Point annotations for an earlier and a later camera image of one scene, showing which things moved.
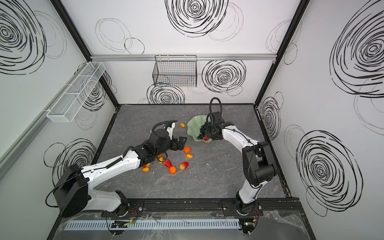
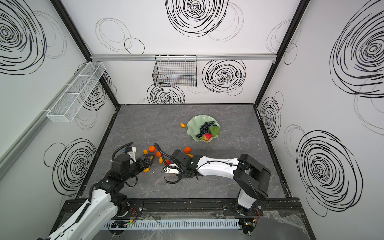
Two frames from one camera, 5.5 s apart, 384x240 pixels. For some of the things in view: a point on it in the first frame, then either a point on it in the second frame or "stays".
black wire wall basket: (178, 71) stays
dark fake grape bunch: (202, 131) stays
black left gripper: (174, 144) → (143, 162)
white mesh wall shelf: (74, 98) stays
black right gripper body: (210, 132) → (176, 157)
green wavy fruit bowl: (194, 126) stays
